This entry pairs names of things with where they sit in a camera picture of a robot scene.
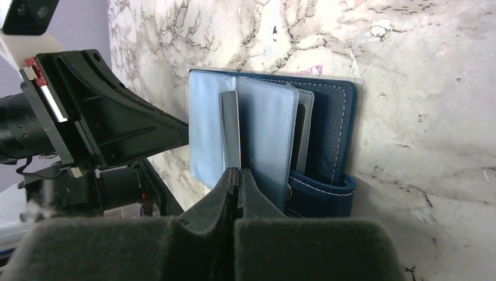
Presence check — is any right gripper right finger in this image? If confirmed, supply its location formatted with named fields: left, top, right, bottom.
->
left=237, top=169, right=405, bottom=280

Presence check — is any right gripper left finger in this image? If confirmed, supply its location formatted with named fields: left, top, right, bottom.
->
left=1, top=168, right=240, bottom=280

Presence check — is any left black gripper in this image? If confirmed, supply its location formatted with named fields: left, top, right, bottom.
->
left=1, top=49, right=188, bottom=179

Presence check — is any black credit card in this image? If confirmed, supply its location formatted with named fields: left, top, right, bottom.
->
left=287, top=83, right=315, bottom=173

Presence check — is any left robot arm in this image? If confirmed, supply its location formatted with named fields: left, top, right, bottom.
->
left=1, top=49, right=188, bottom=217

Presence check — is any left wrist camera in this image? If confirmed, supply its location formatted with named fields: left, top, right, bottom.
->
left=1, top=0, right=59, bottom=36

